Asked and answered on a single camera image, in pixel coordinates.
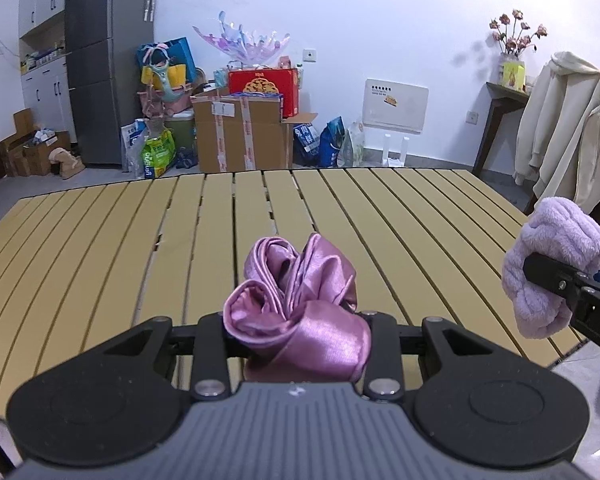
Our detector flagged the white lower cabinets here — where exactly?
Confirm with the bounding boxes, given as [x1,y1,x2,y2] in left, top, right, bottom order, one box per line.
[21,55,78,136]

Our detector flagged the white green bag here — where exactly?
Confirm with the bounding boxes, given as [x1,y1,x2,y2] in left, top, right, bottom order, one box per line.
[339,120,366,167]

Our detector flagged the cream hoodie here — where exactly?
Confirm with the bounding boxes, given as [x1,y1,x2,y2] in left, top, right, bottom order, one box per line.
[512,51,600,213]

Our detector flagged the pale fluffy fleece cloth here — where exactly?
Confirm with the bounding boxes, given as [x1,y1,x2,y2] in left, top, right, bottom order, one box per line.
[501,196,600,339]

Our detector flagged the mint green handbag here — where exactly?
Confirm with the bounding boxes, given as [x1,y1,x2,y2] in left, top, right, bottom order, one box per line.
[147,55,187,102]

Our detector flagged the small cardboard box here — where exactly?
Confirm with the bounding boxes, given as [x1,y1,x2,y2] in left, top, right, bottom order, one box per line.
[12,107,34,136]

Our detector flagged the blue gift bag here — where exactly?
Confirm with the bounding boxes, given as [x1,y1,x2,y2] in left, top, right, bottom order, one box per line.
[136,37,196,81]

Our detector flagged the dried flower bouquet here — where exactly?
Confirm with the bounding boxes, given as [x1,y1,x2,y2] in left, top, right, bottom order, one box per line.
[489,8,548,56]

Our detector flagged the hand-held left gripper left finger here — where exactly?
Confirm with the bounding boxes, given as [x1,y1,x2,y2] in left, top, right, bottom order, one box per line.
[97,312,232,401]

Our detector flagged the red gift box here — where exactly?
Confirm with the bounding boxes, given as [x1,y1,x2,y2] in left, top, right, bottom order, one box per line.
[228,67,299,118]

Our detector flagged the pink handbag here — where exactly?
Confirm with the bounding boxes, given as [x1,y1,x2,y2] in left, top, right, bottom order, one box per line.
[137,87,194,117]

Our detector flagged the iridescent bouquet wrap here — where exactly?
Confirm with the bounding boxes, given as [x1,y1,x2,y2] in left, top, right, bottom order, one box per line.
[192,10,293,68]

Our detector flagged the green cooler box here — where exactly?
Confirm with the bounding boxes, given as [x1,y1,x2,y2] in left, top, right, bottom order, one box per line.
[162,112,196,154]

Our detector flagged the white wall cable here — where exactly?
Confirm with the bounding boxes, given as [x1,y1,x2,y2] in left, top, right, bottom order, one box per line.
[0,7,24,62]

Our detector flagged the white blue pet food bag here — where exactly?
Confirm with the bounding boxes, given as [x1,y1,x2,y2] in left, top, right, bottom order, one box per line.
[121,119,151,171]

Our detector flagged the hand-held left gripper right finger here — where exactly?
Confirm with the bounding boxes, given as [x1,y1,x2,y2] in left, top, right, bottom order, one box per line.
[362,313,501,401]

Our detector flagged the large taped cardboard box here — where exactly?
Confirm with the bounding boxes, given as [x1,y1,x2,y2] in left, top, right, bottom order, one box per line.
[191,94,293,173]

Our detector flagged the white wall panel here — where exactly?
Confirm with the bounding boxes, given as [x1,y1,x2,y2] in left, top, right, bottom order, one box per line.
[364,78,429,134]

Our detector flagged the yellow paper bag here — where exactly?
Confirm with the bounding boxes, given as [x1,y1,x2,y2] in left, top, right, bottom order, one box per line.
[141,64,189,89]

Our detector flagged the row of bottles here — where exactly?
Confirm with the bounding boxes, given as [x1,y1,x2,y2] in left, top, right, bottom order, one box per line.
[20,42,67,72]

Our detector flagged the grey refrigerator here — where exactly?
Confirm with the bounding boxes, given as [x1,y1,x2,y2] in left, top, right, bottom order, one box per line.
[64,0,156,166]

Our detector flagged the white plastic stand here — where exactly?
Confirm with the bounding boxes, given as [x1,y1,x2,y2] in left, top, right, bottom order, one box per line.
[382,134,412,167]

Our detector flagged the dark blue bag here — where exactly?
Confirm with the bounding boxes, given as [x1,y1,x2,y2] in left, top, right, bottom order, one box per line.
[320,116,346,168]

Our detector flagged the wooden side table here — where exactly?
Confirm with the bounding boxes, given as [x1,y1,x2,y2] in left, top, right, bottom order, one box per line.
[472,81,531,176]

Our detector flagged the tan suede boot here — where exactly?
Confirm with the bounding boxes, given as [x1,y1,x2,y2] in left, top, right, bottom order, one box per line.
[48,147,86,179]

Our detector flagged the tan folding table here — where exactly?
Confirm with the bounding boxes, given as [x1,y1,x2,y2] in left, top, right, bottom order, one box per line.
[0,167,586,421]

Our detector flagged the pink satin cloth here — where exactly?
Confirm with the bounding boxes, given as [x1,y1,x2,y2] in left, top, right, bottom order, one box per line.
[222,232,372,382]

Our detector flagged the green pet food bag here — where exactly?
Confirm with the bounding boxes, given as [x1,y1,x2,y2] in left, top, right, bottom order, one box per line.
[139,130,177,179]

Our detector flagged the yellow label vase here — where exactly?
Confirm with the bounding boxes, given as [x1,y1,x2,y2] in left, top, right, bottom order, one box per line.
[500,52,526,91]

